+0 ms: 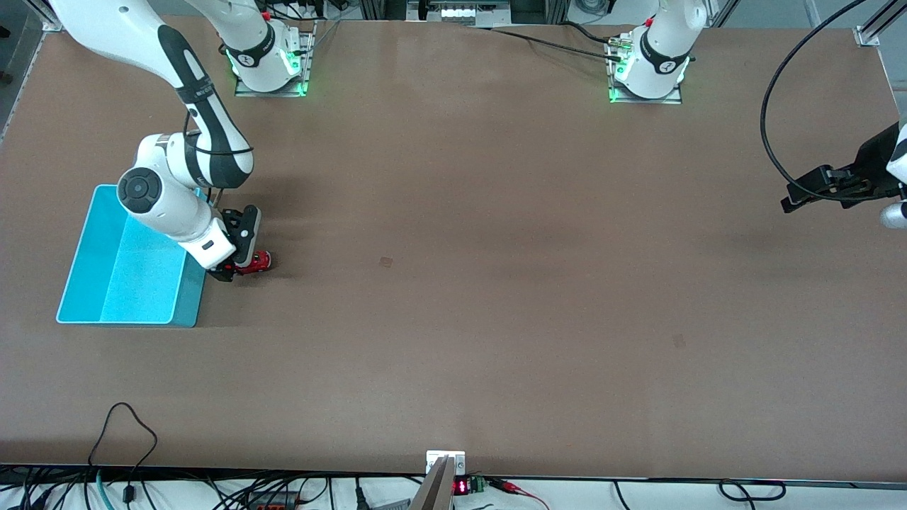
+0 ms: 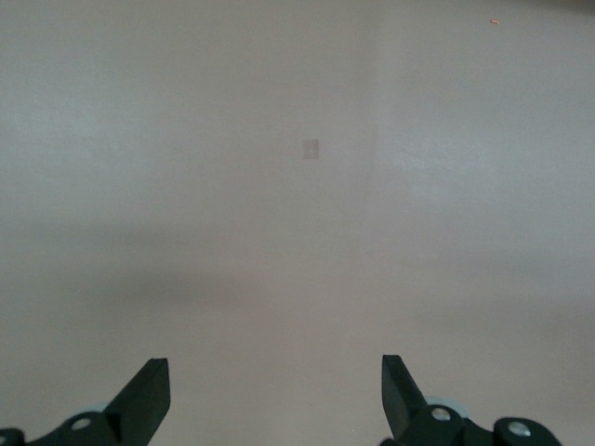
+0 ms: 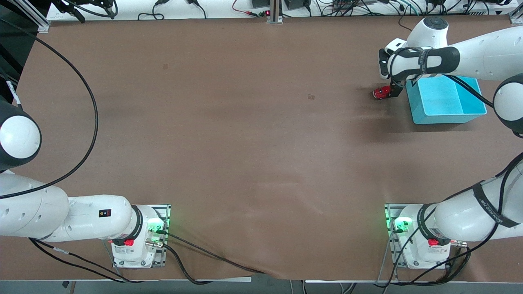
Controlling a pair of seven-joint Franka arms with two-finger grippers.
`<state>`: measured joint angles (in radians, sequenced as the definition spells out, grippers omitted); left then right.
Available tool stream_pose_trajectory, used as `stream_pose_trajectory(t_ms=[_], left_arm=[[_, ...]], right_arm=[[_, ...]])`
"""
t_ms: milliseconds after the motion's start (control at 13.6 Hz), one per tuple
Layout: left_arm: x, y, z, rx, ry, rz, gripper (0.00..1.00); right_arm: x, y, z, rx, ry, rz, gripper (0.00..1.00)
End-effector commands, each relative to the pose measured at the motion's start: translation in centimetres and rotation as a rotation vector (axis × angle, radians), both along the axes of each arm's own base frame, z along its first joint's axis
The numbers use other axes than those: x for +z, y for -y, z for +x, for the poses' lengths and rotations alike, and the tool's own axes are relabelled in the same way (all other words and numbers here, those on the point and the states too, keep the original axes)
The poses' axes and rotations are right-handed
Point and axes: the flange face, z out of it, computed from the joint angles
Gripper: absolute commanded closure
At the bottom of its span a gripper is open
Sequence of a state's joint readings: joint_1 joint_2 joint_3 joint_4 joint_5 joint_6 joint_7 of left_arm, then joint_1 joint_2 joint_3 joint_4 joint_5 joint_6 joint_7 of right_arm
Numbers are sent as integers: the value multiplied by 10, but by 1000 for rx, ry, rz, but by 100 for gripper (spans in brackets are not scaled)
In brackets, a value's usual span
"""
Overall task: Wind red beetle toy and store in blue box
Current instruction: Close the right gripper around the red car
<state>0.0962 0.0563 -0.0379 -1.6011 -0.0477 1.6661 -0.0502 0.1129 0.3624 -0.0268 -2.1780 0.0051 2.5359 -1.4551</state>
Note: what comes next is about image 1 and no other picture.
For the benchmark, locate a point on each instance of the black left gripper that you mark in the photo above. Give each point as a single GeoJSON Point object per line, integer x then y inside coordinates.
{"type": "Point", "coordinates": [874, 161]}

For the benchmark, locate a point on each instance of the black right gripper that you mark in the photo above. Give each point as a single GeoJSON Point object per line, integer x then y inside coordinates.
{"type": "Point", "coordinates": [228, 268]}

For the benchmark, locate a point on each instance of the red beetle toy car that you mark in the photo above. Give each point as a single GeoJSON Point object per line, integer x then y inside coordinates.
{"type": "Point", "coordinates": [256, 263]}

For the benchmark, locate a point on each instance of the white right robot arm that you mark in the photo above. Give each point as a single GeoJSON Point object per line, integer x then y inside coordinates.
{"type": "Point", "coordinates": [170, 57]}

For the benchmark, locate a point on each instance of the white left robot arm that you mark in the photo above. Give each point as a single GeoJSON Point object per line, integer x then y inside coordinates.
{"type": "Point", "coordinates": [662, 49]}

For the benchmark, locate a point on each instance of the blue plastic box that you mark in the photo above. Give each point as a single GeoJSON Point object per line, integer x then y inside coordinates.
{"type": "Point", "coordinates": [120, 290]}

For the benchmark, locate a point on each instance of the red power strip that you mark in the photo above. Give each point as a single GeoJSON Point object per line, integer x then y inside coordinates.
{"type": "Point", "coordinates": [273, 501]}

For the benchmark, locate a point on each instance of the red LED display module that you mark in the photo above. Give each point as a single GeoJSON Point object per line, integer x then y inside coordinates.
{"type": "Point", "coordinates": [461, 486]}

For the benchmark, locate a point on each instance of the aluminium frame corner post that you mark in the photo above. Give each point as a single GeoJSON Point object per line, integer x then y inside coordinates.
{"type": "Point", "coordinates": [53, 25]}
{"type": "Point", "coordinates": [879, 25]}

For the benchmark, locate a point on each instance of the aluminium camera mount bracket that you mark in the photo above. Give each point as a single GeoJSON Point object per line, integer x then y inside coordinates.
{"type": "Point", "coordinates": [441, 482]}

